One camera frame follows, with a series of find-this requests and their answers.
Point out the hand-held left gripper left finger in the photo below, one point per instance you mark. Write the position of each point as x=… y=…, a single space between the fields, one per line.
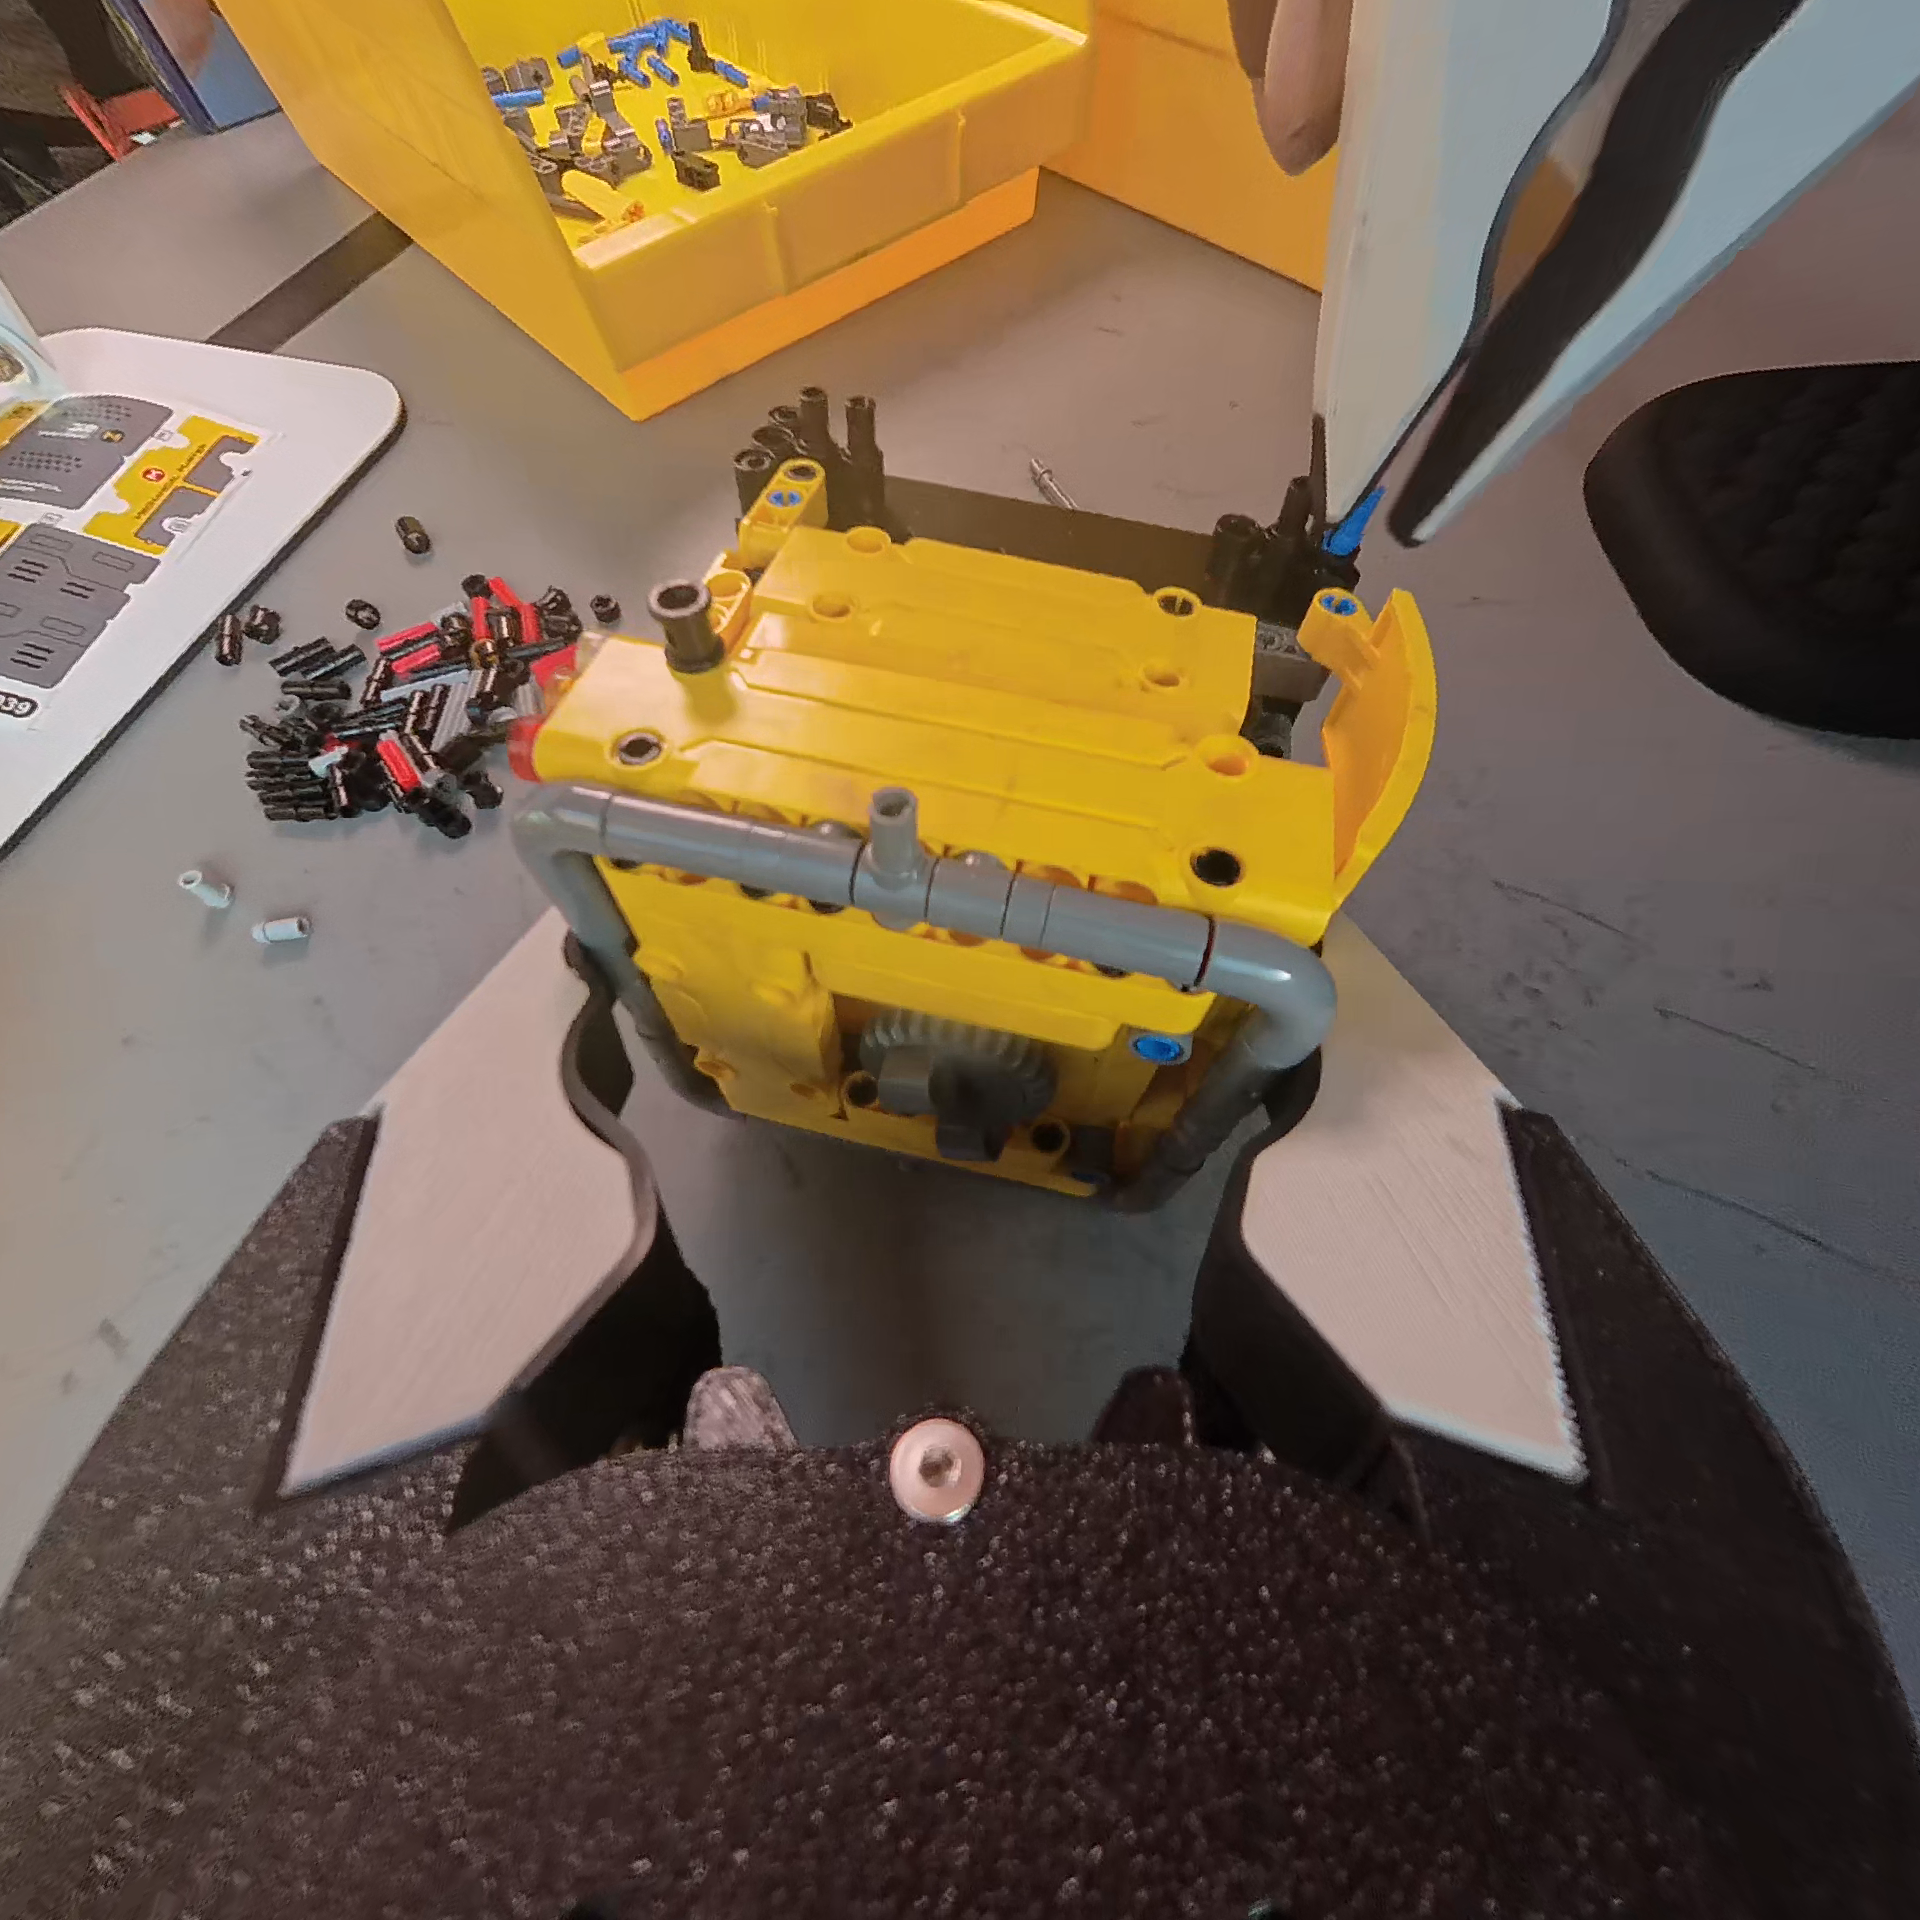
x=481 y=1200

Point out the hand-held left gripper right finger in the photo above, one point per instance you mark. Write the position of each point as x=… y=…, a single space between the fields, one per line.
x=1395 y=1231

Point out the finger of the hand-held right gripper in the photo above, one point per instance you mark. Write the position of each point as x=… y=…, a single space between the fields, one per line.
x=1411 y=225
x=1680 y=194

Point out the blue lego pin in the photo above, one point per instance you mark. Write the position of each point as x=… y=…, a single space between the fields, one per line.
x=1350 y=528

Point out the grey lego axle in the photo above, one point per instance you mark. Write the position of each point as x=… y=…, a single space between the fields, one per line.
x=1049 y=481

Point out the yellow and black lego model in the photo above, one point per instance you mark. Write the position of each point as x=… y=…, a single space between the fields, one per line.
x=975 y=704

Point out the person's right hand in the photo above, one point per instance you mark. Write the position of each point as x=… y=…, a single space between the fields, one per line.
x=1292 y=89

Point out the empty yellow plastic bin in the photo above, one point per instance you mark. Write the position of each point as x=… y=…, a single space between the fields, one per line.
x=1185 y=148

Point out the black padded armrest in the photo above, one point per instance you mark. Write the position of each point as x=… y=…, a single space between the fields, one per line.
x=1769 y=556

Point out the pile of black red pins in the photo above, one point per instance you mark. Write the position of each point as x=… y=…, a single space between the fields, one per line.
x=406 y=704

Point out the heap of grey blue pieces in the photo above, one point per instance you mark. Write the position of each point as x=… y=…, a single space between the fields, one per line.
x=675 y=120

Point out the yellow grey sticker sheet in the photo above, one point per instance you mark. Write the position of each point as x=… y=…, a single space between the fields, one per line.
x=91 y=524

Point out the yellow bin with many pieces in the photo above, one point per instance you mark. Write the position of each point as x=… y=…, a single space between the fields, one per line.
x=451 y=181

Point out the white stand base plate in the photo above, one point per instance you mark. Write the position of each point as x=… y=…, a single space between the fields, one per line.
x=301 y=434

